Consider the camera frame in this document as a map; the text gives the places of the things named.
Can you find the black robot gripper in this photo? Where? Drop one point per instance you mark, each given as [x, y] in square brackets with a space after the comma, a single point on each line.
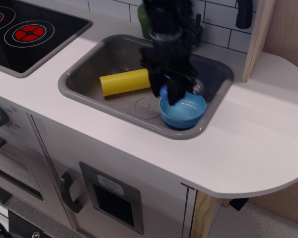
[170, 55]

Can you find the blue and grey toy spoon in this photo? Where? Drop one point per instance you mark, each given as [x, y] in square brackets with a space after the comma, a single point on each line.
[164, 89]

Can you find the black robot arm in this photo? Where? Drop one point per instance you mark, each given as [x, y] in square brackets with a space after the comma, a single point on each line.
[170, 16]

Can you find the light blue plastic bowl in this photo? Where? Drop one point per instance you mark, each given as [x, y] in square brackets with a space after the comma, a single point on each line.
[185, 113]

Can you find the grey plastic sink basin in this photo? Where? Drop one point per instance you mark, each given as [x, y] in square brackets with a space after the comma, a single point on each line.
[120, 53]

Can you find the yellow toy mustard bottle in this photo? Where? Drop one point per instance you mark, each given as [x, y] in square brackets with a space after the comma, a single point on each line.
[124, 82]

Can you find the green toy bell pepper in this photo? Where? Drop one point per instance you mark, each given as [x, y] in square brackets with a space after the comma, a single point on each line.
[144, 21]

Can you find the black toy faucet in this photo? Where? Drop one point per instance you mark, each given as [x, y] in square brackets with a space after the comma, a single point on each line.
[226, 23]

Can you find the grey ice dispenser panel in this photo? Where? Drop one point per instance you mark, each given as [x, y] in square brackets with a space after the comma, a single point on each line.
[114, 198]

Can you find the light wooden side panel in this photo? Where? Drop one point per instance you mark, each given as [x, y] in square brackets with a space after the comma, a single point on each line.
[262, 21]

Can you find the black toy stovetop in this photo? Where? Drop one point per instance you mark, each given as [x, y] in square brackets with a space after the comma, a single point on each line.
[30, 35]

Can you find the grey toy oven door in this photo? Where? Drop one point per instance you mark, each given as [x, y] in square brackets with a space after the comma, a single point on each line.
[15, 161]

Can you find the grey cabinet door handle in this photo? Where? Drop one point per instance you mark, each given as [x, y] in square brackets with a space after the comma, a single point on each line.
[65, 183]

